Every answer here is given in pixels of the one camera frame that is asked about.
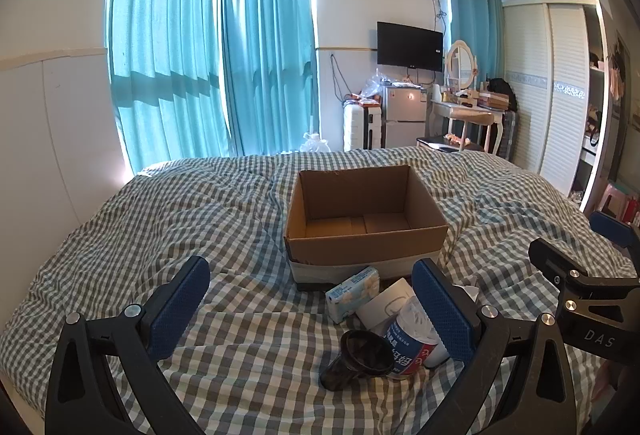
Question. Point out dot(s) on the grey checkered blanket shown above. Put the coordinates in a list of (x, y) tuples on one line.
[(200, 215)]

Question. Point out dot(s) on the pink storage box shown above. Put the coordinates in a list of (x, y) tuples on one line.
[(617, 202)]

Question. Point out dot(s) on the black bag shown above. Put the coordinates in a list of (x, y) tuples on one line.
[(501, 92)]

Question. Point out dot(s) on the blue white tissue pack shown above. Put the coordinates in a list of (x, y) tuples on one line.
[(350, 292)]

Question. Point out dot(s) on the white paper box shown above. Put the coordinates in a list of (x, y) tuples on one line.
[(385, 305)]

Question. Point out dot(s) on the oval white vanity mirror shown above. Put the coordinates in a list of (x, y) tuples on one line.
[(460, 62)]

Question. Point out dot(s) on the black wall television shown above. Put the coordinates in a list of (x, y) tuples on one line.
[(409, 46)]

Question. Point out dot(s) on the teal curtain beside wardrobe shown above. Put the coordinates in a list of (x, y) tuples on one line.
[(472, 15)]

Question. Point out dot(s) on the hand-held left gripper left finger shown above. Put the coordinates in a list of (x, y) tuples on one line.
[(180, 305)]

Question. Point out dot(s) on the dark stool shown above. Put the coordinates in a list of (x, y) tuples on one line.
[(445, 144)]

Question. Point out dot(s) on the silver mini fridge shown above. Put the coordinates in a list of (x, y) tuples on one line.
[(404, 115)]

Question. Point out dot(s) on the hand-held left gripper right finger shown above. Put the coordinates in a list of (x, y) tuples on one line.
[(440, 315)]

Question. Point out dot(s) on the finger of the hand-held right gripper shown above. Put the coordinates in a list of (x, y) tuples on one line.
[(550, 257), (612, 227)]

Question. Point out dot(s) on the dark translucent cup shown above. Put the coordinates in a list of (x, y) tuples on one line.
[(357, 357)]

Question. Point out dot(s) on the wide teal curtain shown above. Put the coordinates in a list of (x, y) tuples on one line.
[(165, 40)]

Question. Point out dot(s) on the narrow teal curtain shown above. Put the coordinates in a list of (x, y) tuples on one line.
[(270, 50)]

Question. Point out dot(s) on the white suitcase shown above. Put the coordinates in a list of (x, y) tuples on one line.
[(355, 127)]

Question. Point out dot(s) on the white dressing table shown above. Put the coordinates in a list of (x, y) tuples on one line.
[(462, 115)]

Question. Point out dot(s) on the cardboard box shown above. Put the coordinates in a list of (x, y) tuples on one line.
[(360, 245)]

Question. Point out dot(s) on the white louvered wardrobe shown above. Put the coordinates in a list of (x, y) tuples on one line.
[(545, 85)]

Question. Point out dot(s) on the white plastic bag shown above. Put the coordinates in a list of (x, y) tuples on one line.
[(315, 144)]

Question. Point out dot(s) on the clear plastic bag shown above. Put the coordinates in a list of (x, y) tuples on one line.
[(375, 85)]

